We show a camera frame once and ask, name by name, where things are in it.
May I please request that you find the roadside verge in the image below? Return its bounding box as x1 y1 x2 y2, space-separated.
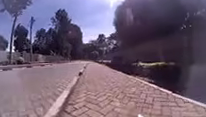
0 62 55 72

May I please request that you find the tall thin tree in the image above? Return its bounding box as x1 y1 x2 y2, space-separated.
0 0 36 65

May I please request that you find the pale dividing kerb line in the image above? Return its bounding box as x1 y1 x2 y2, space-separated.
34 63 92 117

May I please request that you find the red brick path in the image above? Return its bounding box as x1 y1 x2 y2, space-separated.
49 56 206 117

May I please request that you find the row of dark trees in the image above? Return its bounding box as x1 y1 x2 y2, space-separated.
0 7 92 65

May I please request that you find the pale path edge kerb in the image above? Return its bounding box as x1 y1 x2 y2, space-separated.
100 58 206 117

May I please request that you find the grey brick road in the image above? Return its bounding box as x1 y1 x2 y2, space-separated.
0 60 93 117

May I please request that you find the row of large trees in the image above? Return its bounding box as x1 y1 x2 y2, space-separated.
81 0 206 63

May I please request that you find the grey gutter strip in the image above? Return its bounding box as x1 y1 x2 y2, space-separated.
124 61 206 112

